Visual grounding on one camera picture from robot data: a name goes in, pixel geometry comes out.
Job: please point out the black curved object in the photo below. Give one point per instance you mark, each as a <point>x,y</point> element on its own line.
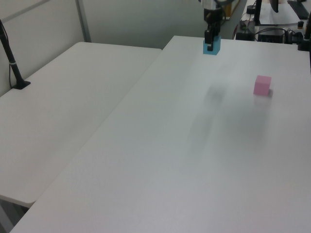
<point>275,5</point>

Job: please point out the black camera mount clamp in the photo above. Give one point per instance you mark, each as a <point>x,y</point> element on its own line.
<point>305,43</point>

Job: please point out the blue cube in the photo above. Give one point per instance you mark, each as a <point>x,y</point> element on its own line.
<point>217,46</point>

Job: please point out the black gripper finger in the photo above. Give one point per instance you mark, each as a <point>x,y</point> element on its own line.
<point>208,36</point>
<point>217,30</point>

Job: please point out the white side table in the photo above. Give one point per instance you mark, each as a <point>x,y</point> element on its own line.
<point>60,109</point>

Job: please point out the black electronics box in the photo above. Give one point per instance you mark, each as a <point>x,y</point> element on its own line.
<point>271,36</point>

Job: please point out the black monitor stand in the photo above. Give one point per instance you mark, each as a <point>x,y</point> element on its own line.
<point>257,12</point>

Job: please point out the black keyboard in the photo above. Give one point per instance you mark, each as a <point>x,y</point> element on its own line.
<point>300,8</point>

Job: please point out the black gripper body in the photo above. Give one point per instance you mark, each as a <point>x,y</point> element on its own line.
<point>213,15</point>

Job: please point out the small black flat device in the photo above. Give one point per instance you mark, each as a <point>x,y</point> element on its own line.
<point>244,36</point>

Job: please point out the green circuit board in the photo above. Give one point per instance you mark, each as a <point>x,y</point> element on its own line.
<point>243,26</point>

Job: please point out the black camera stand pole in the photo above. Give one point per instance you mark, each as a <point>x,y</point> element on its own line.
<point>14,70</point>

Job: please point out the pink cube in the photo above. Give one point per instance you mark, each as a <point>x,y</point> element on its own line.
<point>262,85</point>

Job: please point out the grey metal partition post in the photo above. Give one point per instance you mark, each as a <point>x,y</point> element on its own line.
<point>83,21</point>

